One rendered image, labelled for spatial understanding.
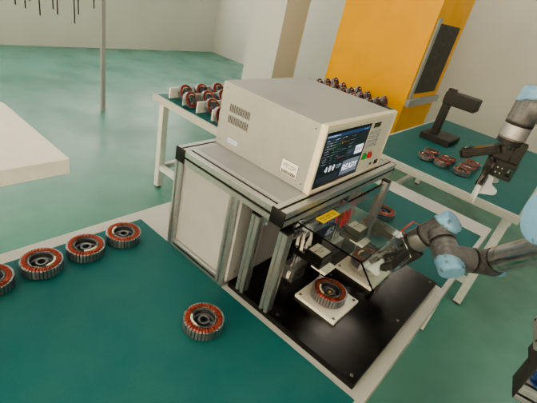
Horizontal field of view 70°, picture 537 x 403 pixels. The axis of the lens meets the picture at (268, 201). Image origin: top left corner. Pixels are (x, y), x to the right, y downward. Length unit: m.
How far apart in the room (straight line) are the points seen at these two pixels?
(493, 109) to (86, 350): 5.96
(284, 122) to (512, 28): 5.45
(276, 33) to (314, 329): 4.24
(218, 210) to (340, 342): 0.52
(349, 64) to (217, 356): 4.33
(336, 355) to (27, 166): 0.87
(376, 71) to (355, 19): 0.65
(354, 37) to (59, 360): 4.54
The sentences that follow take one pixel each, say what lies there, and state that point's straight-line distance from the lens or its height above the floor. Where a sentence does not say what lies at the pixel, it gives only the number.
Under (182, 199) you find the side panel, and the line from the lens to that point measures 1.28.
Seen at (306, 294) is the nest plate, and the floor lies 0.78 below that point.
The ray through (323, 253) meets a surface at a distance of 1.21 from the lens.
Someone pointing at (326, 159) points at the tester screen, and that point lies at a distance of 1.07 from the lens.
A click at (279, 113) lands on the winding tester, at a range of 1.09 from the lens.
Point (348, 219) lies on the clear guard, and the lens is 1.13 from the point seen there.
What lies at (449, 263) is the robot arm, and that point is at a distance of 1.20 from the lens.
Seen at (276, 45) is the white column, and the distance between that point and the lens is 5.03.
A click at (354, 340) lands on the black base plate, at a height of 0.77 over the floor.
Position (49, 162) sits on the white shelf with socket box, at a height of 1.20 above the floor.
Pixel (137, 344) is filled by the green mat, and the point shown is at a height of 0.75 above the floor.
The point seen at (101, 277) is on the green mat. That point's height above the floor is 0.75.
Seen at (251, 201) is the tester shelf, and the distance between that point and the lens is 1.03.
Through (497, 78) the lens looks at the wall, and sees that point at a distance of 6.36.
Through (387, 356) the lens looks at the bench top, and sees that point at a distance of 1.25.
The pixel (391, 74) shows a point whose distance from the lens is 4.79.
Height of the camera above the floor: 1.60
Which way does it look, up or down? 29 degrees down
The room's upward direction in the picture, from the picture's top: 14 degrees clockwise
